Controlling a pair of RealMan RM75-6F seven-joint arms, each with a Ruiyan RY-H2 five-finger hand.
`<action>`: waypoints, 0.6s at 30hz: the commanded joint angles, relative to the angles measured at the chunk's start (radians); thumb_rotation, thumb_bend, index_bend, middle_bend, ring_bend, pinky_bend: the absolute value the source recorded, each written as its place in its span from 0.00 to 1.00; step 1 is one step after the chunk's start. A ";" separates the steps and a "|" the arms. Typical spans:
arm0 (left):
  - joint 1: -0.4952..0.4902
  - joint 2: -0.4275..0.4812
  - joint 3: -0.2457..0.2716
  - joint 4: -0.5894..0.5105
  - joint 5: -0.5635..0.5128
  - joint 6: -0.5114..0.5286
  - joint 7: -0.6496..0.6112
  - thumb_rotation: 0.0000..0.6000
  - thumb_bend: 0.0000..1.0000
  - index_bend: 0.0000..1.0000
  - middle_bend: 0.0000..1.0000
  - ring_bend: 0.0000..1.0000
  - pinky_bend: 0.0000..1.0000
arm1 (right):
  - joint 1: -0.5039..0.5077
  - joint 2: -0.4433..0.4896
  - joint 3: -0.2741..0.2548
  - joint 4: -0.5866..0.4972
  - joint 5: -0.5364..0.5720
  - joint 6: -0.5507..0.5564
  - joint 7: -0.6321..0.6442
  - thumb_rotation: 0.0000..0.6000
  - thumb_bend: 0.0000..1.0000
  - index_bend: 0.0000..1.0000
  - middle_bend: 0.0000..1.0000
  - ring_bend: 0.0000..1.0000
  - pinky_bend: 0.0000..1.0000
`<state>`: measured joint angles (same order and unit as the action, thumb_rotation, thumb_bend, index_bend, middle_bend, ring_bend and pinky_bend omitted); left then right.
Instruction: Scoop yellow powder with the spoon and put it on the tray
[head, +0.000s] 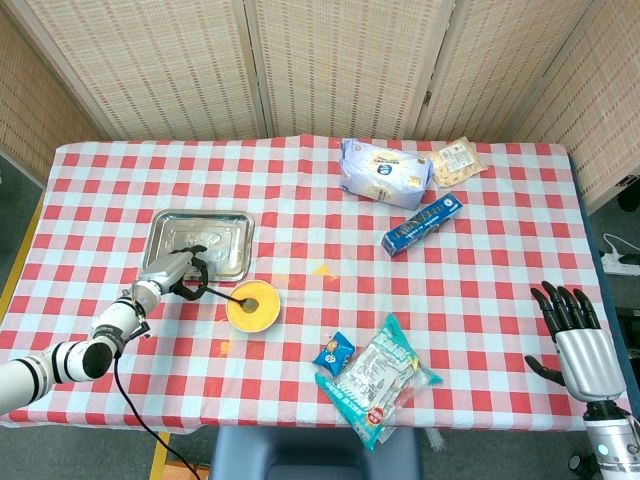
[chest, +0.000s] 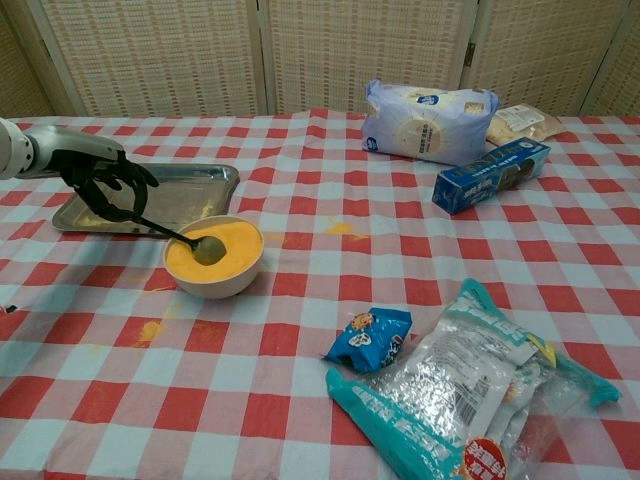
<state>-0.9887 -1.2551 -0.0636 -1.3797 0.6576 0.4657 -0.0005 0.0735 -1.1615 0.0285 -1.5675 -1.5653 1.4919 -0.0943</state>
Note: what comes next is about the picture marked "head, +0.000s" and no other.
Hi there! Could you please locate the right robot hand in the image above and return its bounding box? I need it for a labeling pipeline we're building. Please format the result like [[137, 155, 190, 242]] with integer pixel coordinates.
[[523, 280, 627, 402]]

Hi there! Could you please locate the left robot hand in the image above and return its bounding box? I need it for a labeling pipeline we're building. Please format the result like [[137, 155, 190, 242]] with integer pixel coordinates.
[[133, 243, 211, 302]]

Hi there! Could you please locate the black spoon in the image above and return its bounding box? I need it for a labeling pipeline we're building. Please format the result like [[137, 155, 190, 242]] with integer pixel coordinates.
[[202, 284, 259, 311]]

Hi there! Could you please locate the rectangular metal tray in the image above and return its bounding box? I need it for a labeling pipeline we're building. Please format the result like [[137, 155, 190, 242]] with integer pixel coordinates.
[[142, 208, 256, 284]]

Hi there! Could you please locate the yellow bowl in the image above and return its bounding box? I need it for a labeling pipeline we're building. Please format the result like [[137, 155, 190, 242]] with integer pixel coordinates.
[[225, 279, 282, 334]]

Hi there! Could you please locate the white power strip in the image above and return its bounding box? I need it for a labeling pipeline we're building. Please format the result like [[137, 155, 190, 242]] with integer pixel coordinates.
[[602, 252, 640, 276]]

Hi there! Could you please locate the red white checkered tablecloth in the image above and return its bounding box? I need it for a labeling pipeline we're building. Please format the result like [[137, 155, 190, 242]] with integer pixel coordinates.
[[0, 134, 634, 434]]

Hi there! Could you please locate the small blue snack packet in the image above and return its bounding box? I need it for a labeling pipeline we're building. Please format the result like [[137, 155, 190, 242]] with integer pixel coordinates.
[[312, 330, 356, 375]]

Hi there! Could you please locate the woven folding screen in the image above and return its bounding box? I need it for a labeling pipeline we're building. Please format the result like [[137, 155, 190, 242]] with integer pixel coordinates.
[[0, 0, 640, 216]]

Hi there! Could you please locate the blue cling wrap box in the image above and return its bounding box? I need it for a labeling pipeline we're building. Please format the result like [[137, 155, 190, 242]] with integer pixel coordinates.
[[381, 192, 464, 258]]

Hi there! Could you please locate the large teal clear snack bag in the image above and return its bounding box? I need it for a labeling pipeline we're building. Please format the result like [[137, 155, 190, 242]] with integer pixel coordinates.
[[314, 312, 444, 454]]

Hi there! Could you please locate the blue chair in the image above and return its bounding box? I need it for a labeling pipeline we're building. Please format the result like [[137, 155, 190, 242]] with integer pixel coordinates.
[[209, 425, 424, 480]]

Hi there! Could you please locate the light purple food bag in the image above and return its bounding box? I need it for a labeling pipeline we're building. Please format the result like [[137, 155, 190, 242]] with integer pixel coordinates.
[[339, 138, 434, 211]]

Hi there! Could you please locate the clear bag of crackers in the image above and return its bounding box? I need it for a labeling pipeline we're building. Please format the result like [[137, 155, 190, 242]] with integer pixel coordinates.
[[428, 135, 489, 190]]

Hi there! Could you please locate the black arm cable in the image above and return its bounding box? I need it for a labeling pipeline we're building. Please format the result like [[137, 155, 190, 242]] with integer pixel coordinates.
[[113, 349, 201, 480]]

